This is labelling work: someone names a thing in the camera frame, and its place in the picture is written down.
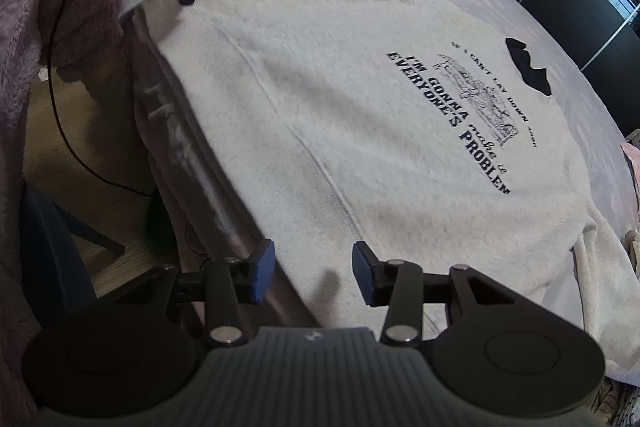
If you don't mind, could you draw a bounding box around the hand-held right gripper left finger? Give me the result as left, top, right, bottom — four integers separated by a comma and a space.
117, 238, 277, 349

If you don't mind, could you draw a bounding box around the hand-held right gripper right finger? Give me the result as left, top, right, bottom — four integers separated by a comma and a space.
351, 241, 541, 348

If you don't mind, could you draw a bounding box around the grey printed sweatshirt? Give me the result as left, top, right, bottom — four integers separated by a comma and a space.
142, 0, 640, 383

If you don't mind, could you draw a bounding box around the dark blue chair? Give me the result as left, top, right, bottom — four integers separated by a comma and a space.
20, 184, 126, 323

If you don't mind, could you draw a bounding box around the purple fuzzy robe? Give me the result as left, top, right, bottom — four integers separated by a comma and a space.
0, 72, 46, 427

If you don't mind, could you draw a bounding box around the pink pillow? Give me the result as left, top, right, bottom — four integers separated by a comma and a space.
620, 134, 640, 208

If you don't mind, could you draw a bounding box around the bed with pink dotted sheet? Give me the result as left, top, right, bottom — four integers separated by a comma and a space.
117, 0, 640, 358

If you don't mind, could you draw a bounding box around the black wardrobe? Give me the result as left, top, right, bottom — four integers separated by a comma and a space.
517, 0, 640, 142

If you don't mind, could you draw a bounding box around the black cable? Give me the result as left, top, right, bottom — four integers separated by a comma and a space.
47, 0, 153, 198

